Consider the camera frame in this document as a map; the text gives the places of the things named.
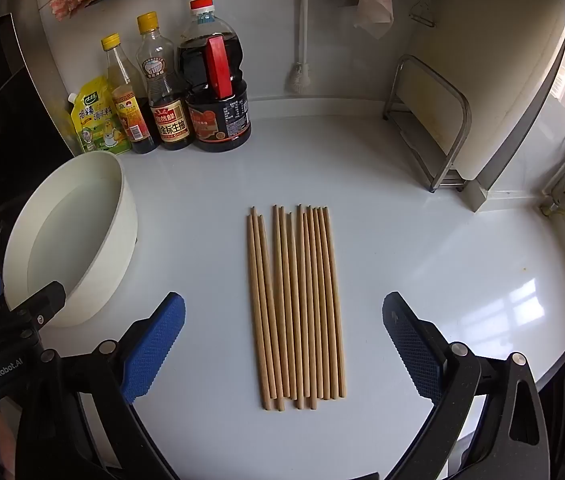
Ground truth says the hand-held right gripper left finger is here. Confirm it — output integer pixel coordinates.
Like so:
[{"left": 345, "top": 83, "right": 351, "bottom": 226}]
[{"left": 16, "top": 291, "right": 186, "bottom": 480}]

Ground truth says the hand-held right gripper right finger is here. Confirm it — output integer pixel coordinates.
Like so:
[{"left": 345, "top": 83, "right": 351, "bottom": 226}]
[{"left": 381, "top": 291, "right": 552, "bottom": 480}]

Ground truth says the white round basin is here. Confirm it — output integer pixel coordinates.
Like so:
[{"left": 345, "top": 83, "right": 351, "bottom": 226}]
[{"left": 2, "top": 150, "right": 138, "bottom": 329}]

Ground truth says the row of wooden chopsticks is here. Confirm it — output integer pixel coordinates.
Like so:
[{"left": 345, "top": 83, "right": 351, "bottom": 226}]
[{"left": 246, "top": 204, "right": 347, "bottom": 412}]

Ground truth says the yellow seasoning pouch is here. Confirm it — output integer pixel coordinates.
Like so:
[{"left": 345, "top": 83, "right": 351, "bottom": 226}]
[{"left": 67, "top": 76, "right": 132, "bottom": 156}]

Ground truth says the orange label vinegar bottle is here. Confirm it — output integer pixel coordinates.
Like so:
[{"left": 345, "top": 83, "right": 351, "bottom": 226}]
[{"left": 101, "top": 33, "right": 161, "bottom": 155}]

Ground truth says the yellow cap soy sauce bottle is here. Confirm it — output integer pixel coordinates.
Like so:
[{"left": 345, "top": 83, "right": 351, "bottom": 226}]
[{"left": 136, "top": 12, "right": 194, "bottom": 151}]

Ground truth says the metal cutting board rack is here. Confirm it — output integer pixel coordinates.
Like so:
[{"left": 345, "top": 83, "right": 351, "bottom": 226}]
[{"left": 383, "top": 54, "right": 473, "bottom": 194}]

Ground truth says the cream cutting board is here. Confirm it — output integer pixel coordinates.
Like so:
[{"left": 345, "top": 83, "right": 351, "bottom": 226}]
[{"left": 403, "top": 0, "right": 565, "bottom": 213}]

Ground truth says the white dish brush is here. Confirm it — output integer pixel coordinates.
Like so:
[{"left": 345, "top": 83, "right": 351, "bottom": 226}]
[{"left": 285, "top": 0, "right": 316, "bottom": 94}]

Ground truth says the beige hanging cloth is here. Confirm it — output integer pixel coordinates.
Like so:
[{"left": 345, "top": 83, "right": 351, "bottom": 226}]
[{"left": 350, "top": 0, "right": 395, "bottom": 40}]

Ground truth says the red handle soy sauce jug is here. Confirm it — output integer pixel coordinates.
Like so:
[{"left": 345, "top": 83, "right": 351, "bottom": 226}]
[{"left": 177, "top": 0, "right": 252, "bottom": 153}]

